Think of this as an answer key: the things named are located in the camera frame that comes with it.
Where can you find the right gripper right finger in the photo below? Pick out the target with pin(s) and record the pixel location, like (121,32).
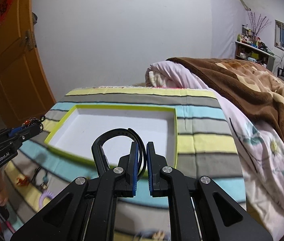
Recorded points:
(155,164)

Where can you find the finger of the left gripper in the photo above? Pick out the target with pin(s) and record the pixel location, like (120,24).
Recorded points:
(17,132)
(32,131)

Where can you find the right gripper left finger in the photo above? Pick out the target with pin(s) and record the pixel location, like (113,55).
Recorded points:
(128,183)

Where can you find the black smart wristband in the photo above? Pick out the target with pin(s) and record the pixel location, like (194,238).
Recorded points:
(110,146)

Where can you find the black hair tie teal bead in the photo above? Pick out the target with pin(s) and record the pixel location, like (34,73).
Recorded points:
(40,179)

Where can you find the lime green box tray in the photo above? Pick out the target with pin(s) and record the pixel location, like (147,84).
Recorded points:
(112,127)

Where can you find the striped bed sheet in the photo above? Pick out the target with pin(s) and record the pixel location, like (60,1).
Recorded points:
(204,191)

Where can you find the orange wooden door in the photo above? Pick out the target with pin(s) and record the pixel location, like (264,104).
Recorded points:
(24,89)

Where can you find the brass door lock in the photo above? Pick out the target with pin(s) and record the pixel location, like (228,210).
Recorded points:
(30,40)

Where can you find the pink floral quilt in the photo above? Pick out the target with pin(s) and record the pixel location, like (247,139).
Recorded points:
(260,147)

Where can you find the brown paw print blanket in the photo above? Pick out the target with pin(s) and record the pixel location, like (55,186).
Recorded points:
(249,86)

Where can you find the cluttered shelf unit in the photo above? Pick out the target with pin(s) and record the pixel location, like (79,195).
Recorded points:
(256,52)

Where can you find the dried branch bouquet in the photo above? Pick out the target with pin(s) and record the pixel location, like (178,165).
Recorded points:
(258,22)

